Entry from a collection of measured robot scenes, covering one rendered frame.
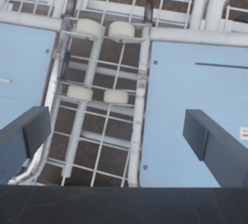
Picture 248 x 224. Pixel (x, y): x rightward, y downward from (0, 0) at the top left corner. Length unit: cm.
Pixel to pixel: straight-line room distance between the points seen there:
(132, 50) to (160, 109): 67
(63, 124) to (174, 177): 75
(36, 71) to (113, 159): 66
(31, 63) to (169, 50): 33
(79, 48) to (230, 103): 87
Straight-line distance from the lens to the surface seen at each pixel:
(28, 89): 49
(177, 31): 45
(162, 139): 41
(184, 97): 42
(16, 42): 53
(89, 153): 102
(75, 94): 44
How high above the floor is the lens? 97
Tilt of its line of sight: 82 degrees down
